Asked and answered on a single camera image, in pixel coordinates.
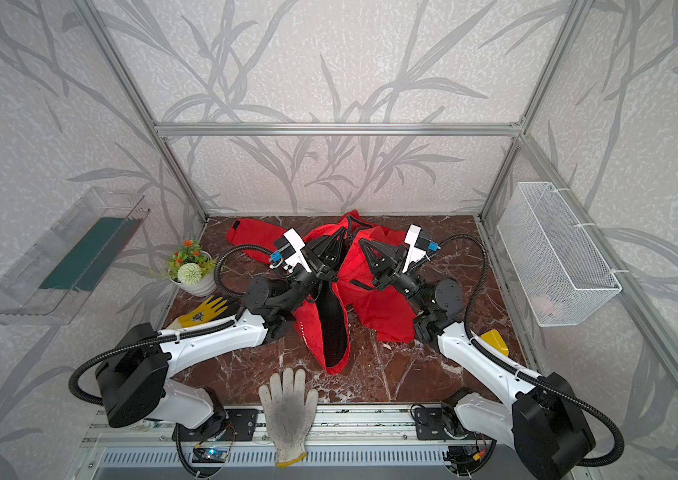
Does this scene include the red X-Sport jacket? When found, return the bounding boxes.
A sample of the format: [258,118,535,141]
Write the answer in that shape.
[226,209,421,376]

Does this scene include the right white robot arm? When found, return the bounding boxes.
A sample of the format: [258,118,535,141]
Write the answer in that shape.
[359,227,626,479]

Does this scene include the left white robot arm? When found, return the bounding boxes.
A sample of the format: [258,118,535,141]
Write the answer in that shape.
[68,226,351,429]

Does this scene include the yellow plastic scoop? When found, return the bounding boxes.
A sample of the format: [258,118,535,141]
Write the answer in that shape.
[480,329,510,357]

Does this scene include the yellow black rubber glove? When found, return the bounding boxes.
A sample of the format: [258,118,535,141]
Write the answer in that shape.
[167,296,229,330]

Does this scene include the potted artificial flower plant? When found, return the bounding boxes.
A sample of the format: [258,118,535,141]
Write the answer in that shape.
[166,239,217,297]

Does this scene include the pink object in basket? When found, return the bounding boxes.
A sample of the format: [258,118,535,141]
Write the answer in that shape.
[533,294,565,319]

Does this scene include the white knit work glove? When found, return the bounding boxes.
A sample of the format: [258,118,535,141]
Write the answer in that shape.
[259,368,319,468]

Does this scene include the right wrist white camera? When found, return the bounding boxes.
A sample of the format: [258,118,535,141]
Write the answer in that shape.
[402,224,440,273]

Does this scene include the wrist white camera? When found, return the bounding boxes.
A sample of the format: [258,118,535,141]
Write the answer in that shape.
[402,224,440,273]
[269,229,313,274]

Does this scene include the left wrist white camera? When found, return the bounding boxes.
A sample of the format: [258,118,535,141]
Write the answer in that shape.
[269,229,313,274]

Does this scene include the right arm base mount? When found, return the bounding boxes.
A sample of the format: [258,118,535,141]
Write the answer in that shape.
[409,403,465,441]

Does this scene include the white wire mesh basket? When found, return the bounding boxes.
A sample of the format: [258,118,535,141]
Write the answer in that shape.
[498,181,622,327]

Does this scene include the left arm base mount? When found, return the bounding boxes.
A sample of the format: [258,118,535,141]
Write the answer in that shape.
[172,408,259,443]

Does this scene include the aluminium cage frame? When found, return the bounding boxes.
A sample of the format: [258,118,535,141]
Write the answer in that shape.
[62,1,678,479]

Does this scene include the clear plastic wall tray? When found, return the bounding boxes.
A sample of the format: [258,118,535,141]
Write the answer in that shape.
[0,187,150,326]

